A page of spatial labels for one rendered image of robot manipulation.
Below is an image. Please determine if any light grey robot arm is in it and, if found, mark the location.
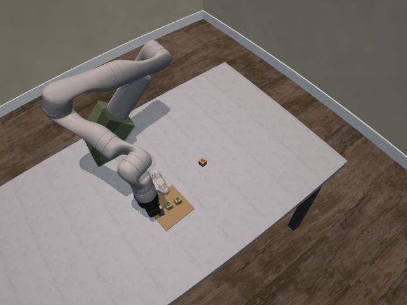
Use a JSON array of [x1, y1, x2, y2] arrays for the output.
[[42, 40, 172, 195]]

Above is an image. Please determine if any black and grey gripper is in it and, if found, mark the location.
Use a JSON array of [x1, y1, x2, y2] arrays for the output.
[[133, 171, 169, 217]]

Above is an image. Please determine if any tan square mat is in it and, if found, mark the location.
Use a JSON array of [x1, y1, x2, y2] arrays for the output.
[[154, 185, 195, 231]]

